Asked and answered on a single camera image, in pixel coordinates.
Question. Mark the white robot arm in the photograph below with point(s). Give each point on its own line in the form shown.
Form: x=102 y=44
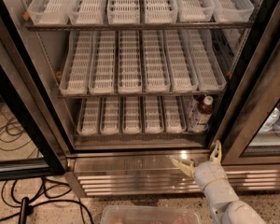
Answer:
x=224 y=204

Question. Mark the white bottle behind glass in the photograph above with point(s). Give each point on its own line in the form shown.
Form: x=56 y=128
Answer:
x=270 y=121

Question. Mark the shelf tray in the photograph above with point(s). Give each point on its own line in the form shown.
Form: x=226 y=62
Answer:
x=89 y=116
x=205 y=61
x=174 y=118
x=156 y=70
x=232 y=10
x=153 y=115
x=182 y=74
x=195 y=10
x=110 y=116
x=86 y=11
x=48 y=12
x=123 y=11
x=186 y=105
x=130 y=76
x=102 y=79
x=77 y=64
x=131 y=116
x=160 y=11

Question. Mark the stainless steel fridge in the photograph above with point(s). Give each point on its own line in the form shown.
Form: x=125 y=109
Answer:
x=248 y=54

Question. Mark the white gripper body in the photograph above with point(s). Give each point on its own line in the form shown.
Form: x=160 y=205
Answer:
x=210 y=173

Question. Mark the clear plastic container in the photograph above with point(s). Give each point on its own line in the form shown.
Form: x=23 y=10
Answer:
x=127 y=214

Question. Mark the black cable plug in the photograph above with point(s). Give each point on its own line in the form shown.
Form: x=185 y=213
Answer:
x=26 y=210

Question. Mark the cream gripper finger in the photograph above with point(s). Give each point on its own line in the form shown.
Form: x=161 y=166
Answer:
x=186 y=167
x=216 y=154

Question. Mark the brown bottle with white cap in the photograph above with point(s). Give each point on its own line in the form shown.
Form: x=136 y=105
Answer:
x=199 y=125

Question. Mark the open glass fridge door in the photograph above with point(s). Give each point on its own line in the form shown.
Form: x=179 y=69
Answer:
x=28 y=147

